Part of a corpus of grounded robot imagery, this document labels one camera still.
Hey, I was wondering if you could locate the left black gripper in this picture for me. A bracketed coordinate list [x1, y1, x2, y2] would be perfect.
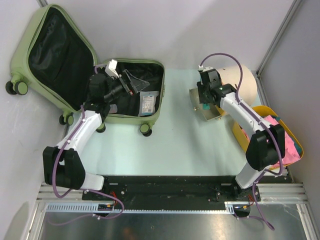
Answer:
[103, 70, 149, 103]

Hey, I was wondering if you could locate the white cylindrical container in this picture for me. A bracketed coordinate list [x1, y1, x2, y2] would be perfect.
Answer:
[188, 64, 258, 122]

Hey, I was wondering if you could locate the yellow plastic basket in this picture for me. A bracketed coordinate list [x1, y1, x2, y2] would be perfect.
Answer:
[231, 105, 305, 167]

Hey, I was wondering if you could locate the teal fabric garment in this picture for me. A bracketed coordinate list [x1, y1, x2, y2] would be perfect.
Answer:
[272, 115, 302, 156]

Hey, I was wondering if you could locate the green hard-shell suitcase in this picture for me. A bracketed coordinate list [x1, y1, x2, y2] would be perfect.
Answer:
[5, 4, 165, 136]

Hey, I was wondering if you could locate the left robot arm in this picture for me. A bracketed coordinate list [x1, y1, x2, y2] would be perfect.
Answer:
[42, 69, 150, 200]

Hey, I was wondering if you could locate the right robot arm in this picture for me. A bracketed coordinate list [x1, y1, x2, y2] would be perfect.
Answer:
[196, 65, 285, 201]

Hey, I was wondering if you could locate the white labelled packet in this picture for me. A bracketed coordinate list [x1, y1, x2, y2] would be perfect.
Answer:
[138, 91, 159, 117]

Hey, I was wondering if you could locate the clear plastic bottle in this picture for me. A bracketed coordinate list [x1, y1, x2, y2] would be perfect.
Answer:
[108, 104, 118, 114]

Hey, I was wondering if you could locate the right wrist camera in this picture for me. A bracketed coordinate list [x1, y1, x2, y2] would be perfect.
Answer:
[198, 65, 216, 74]

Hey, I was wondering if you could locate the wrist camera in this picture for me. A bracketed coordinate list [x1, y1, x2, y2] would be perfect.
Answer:
[198, 65, 216, 74]
[104, 59, 119, 78]

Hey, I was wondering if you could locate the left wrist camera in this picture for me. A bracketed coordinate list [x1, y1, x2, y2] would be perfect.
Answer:
[104, 59, 119, 78]

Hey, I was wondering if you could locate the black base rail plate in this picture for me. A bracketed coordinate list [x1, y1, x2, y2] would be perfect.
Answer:
[82, 174, 293, 210]

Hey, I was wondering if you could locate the white slotted cable duct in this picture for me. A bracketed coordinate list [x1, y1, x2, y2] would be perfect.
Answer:
[45, 201, 249, 214]

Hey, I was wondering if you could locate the left corner aluminium post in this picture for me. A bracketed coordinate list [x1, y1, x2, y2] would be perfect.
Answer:
[36, 0, 48, 8]

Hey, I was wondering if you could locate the corner aluminium post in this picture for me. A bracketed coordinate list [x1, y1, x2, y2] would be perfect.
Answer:
[36, 0, 48, 8]
[256, 0, 304, 77]

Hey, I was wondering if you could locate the right corner aluminium post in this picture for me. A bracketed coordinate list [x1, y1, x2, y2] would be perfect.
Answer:
[256, 0, 304, 77]

